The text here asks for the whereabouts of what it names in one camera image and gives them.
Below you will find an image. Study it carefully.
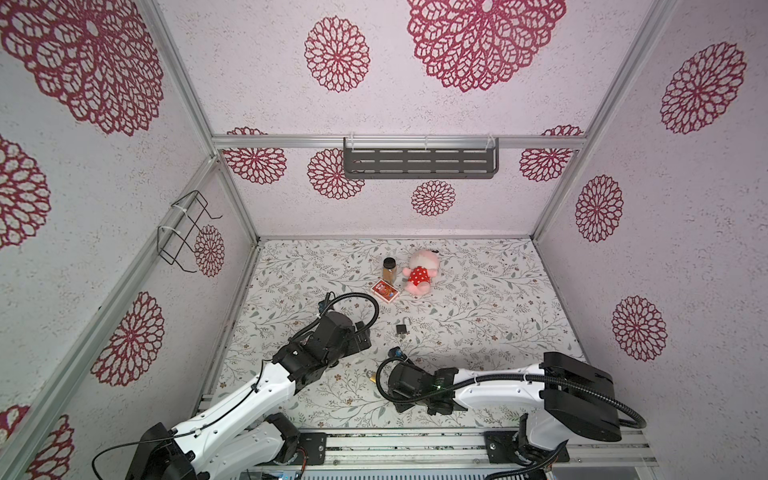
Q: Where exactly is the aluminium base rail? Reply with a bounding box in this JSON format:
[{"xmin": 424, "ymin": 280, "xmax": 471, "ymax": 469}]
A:
[{"xmin": 197, "ymin": 392, "xmax": 658, "ymax": 478}]

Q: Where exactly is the black wire wall rack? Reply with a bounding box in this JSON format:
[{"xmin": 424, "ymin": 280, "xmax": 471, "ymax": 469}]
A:
[{"xmin": 155, "ymin": 190, "xmax": 226, "ymax": 278}]

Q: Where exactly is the dark grey wall shelf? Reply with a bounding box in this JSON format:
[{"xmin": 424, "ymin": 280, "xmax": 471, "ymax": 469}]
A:
[{"xmin": 342, "ymin": 138, "xmax": 499, "ymax": 180}]

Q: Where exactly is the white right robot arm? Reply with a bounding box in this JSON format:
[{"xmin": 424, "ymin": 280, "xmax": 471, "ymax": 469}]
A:
[{"xmin": 374, "ymin": 349, "xmax": 622, "ymax": 466}]

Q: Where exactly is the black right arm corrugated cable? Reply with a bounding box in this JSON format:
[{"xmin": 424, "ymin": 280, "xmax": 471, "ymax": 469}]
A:
[{"xmin": 375, "ymin": 353, "xmax": 648, "ymax": 430}]

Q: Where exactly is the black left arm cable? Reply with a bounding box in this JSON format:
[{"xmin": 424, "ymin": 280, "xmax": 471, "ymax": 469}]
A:
[{"xmin": 89, "ymin": 292, "xmax": 381, "ymax": 475}]

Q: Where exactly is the amber spice jar black lid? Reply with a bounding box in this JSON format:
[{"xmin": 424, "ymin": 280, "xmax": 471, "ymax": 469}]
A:
[{"xmin": 381, "ymin": 257, "xmax": 397, "ymax": 285}]

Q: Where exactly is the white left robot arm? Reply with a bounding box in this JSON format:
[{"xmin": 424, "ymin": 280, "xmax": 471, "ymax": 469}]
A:
[{"xmin": 125, "ymin": 310, "xmax": 375, "ymax": 479}]

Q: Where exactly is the pink plush toy red dress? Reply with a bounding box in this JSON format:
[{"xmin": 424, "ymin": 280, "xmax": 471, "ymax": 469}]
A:
[{"xmin": 402, "ymin": 249, "xmax": 440, "ymax": 297}]

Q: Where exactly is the red playing card box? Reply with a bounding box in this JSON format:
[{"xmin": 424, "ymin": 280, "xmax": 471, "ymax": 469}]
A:
[{"xmin": 371, "ymin": 280, "xmax": 400, "ymax": 303}]

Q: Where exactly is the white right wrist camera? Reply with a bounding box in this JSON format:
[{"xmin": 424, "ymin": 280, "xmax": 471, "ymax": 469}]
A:
[{"xmin": 387, "ymin": 346, "xmax": 408, "ymax": 361}]

